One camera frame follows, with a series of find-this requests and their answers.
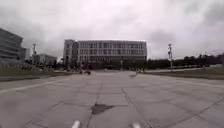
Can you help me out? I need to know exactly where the row of dark trees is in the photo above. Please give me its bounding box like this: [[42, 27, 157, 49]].
[[145, 53, 224, 71]]

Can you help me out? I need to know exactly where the robot's own part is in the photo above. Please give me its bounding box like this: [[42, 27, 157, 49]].
[[71, 120, 81, 128], [132, 122, 142, 128]]

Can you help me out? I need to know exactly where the grass strip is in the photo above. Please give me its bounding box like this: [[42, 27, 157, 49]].
[[145, 65, 224, 81], [0, 67, 78, 83]]

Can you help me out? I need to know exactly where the wide pale many-windowed building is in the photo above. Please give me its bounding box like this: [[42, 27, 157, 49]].
[[62, 38, 148, 71]]

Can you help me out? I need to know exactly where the lamp pole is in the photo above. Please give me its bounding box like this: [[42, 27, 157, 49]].
[[31, 43, 38, 65], [167, 43, 175, 72]]

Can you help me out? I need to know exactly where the low grey building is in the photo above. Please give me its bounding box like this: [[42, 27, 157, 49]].
[[31, 53, 58, 67]]

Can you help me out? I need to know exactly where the grey stone paved ground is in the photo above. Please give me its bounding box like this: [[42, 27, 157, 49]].
[[0, 70, 224, 128]]

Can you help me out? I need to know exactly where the grey glass-fronted building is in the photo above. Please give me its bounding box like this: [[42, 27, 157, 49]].
[[0, 28, 25, 68]]

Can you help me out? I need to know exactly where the vehicle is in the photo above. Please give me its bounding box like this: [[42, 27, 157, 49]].
[[78, 68, 92, 76]]

